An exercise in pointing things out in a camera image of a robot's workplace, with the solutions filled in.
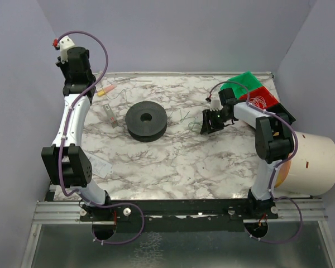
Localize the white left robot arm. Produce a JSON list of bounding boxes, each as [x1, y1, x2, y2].
[[41, 46, 110, 207]]

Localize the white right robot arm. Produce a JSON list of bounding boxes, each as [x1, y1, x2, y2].
[[200, 88, 298, 203]]

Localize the purple yellow pink markers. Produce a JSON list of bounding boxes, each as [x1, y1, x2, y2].
[[97, 85, 117, 97]]

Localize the green plastic bin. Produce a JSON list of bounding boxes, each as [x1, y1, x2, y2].
[[220, 71, 262, 99]]

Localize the red plastic bin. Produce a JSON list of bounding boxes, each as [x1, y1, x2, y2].
[[249, 87, 279, 109]]

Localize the black plastic bin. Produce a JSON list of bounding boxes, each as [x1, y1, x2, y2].
[[272, 103, 296, 124]]

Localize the white paper label packet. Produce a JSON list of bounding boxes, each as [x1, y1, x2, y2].
[[88, 154, 113, 179]]

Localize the large white cylinder bucket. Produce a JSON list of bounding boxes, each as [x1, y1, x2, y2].
[[275, 132, 335, 196]]

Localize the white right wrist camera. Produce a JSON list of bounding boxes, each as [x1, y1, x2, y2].
[[205, 97, 221, 111]]

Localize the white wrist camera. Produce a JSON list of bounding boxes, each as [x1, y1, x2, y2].
[[205, 97, 221, 111], [52, 35, 75, 63]]

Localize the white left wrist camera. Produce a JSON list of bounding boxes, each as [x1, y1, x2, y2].
[[52, 35, 75, 63]]

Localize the white wires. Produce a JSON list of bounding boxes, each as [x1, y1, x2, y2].
[[250, 95, 270, 109]]

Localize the black cable spool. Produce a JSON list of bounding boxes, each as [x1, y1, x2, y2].
[[125, 101, 168, 142]]

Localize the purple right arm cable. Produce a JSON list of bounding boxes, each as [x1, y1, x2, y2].
[[205, 81, 304, 244]]

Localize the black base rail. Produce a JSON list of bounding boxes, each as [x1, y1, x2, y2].
[[80, 197, 278, 233]]

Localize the aluminium frame rail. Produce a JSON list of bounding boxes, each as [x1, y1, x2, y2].
[[19, 189, 84, 268]]

